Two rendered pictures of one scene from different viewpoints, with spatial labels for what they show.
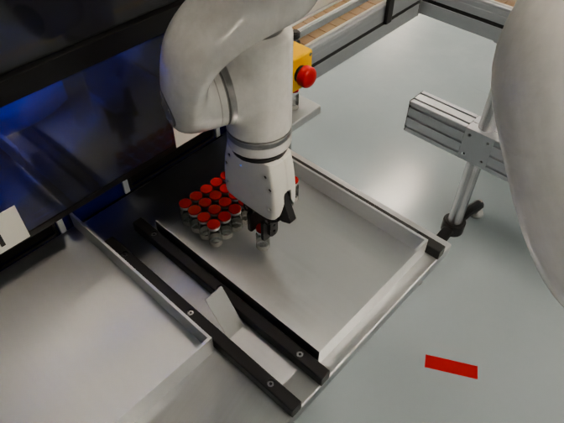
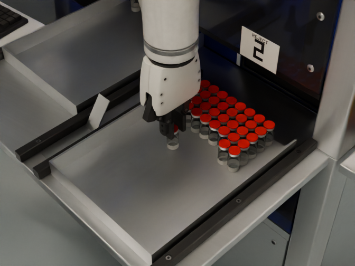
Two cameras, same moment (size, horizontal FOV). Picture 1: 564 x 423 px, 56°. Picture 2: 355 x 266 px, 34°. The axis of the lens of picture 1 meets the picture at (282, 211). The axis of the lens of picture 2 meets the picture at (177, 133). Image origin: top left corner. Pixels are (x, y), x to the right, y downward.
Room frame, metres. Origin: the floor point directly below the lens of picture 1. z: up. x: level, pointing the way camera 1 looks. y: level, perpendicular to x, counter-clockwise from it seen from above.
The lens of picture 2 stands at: (0.61, -0.70, 1.64)
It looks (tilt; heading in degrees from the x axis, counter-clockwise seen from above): 45 degrees down; 94
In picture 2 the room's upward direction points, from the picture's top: 1 degrees counter-clockwise
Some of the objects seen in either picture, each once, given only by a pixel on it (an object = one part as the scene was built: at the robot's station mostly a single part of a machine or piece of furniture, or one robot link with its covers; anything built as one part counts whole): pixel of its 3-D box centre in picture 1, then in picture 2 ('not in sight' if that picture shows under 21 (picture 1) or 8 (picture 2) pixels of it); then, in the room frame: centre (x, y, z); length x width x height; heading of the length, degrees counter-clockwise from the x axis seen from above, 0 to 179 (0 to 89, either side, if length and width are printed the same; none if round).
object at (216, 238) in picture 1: (250, 206); (209, 129); (0.61, 0.05, 0.90); 0.18 x 0.02 x 0.05; 137
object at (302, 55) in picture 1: (286, 66); not in sight; (0.90, -0.01, 0.99); 0.08 x 0.07 x 0.07; 47
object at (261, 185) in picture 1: (260, 169); (171, 74); (0.55, 0.03, 1.05); 0.10 x 0.08 x 0.11; 47
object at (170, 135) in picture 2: (274, 224); (161, 124); (0.53, 0.01, 0.95); 0.03 x 0.03 x 0.07; 47
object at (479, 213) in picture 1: (450, 232); not in sight; (1.29, -0.62, 0.07); 0.50 x 0.08 x 0.14; 137
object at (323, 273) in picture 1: (289, 237); (174, 157); (0.55, -0.01, 0.90); 0.34 x 0.26 x 0.04; 47
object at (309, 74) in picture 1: (304, 75); not in sight; (0.87, -0.04, 0.99); 0.04 x 0.04 x 0.04; 47
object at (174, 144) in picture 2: (263, 237); (172, 137); (0.55, 0.03, 0.90); 0.02 x 0.02 x 0.04
